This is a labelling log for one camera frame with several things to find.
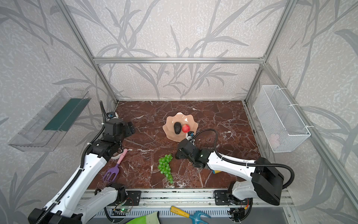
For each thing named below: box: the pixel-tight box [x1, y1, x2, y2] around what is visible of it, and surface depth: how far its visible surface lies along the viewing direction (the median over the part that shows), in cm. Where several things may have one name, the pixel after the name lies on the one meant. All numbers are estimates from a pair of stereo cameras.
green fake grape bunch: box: [157, 153, 174, 184], surface depth 82 cm
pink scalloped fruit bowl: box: [162, 112, 199, 142], surface depth 104 cm
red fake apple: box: [181, 123, 191, 133], surface depth 100 cm
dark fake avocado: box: [173, 121, 182, 135], surface depth 101 cm
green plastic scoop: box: [125, 211, 160, 224], surface depth 69 cm
